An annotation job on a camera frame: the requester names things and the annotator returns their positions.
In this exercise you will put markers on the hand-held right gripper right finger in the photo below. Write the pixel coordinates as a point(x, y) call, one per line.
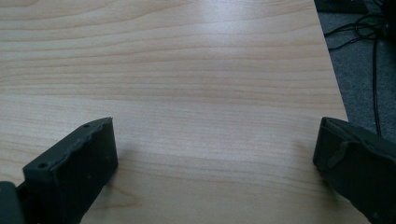
point(358, 168)

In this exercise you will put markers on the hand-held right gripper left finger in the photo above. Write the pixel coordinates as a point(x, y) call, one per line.
point(71, 168)

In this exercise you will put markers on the dark equipment base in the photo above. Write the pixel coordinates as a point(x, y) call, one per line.
point(342, 5)

